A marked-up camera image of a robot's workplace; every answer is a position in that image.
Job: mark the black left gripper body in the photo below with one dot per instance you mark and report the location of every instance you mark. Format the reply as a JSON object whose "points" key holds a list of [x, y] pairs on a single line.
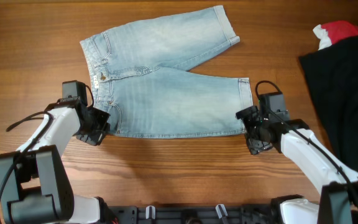
{"points": [[95, 125]]}

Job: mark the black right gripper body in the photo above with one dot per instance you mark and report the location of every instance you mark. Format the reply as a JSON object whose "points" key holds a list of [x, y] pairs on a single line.
{"points": [[253, 134]]}

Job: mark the light blue denim shorts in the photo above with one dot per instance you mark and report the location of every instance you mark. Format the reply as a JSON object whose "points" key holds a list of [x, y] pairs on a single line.
{"points": [[141, 74]]}

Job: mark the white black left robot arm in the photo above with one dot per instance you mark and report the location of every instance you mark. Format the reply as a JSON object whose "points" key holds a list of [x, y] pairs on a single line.
{"points": [[34, 186]]}

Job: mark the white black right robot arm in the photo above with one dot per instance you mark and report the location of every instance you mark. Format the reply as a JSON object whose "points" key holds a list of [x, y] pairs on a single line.
{"points": [[336, 183]]}

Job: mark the black garment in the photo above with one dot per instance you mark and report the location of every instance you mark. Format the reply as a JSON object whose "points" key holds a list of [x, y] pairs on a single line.
{"points": [[332, 78]]}

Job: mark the red and white garment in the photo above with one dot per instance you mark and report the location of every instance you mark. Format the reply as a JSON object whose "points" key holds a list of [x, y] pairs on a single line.
{"points": [[332, 32]]}

